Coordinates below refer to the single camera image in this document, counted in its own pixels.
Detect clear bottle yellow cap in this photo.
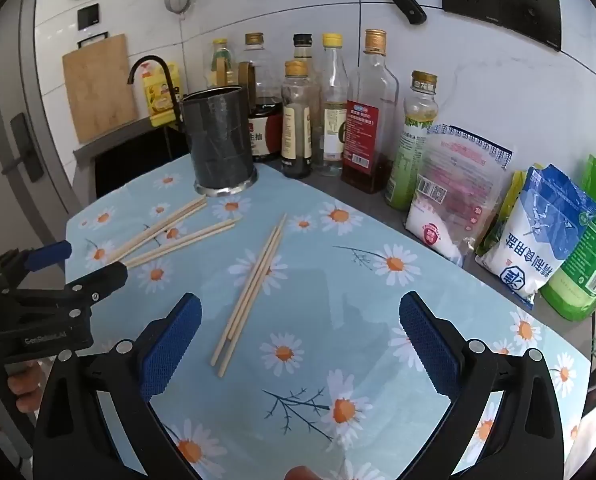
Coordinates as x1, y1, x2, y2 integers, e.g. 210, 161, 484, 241
318, 33, 351, 178

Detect blue white salt bag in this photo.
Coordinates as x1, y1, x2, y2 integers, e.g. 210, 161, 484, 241
474, 163, 596, 310

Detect dark metal chopstick holder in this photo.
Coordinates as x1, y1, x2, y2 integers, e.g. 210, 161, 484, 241
180, 85, 259, 197

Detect green label bottle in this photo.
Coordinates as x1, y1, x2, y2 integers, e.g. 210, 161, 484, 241
383, 70, 439, 211

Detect blue daisy print tablecloth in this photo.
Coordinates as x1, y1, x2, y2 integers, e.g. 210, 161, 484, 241
65, 152, 592, 480

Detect yellow dish soap bottle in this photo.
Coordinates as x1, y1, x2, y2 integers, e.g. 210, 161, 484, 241
143, 60, 183, 128

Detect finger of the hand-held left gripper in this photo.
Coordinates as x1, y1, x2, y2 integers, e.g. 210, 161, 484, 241
3, 261, 129, 312
0, 240, 73, 287

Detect black sink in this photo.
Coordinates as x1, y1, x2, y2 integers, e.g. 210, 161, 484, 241
73, 117, 193, 202

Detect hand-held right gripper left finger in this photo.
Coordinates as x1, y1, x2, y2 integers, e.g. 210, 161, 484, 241
32, 291, 203, 480

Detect black faucet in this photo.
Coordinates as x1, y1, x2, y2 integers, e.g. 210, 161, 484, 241
127, 54, 185, 133

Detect clear pink print sugar bag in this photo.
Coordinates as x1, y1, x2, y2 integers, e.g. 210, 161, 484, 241
405, 122, 514, 269

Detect brown label vinegar bottle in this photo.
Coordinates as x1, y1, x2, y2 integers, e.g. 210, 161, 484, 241
279, 60, 321, 180

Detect black cap bottle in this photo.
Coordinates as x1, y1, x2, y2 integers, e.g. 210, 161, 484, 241
292, 33, 315, 64

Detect person's left hand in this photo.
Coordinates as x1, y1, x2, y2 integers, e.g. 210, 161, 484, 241
5, 359, 47, 413

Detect green bag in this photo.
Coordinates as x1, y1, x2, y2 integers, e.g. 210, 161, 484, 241
540, 154, 596, 322

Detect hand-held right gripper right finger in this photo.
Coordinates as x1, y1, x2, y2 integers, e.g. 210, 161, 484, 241
398, 291, 565, 480

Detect small black wall panel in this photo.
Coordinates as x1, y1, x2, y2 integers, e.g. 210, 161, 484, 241
76, 3, 101, 31

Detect dark soy sauce bottle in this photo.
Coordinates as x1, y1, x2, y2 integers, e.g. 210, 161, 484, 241
238, 32, 285, 163

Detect red label square bottle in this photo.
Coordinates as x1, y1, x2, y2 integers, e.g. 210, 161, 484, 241
340, 29, 401, 195

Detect yellow green packet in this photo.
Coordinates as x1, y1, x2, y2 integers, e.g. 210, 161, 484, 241
474, 170, 529, 257

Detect wooden cutting board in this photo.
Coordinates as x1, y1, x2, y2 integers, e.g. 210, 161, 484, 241
61, 33, 140, 145

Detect grey door handle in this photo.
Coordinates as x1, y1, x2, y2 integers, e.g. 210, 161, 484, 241
1, 112, 45, 184

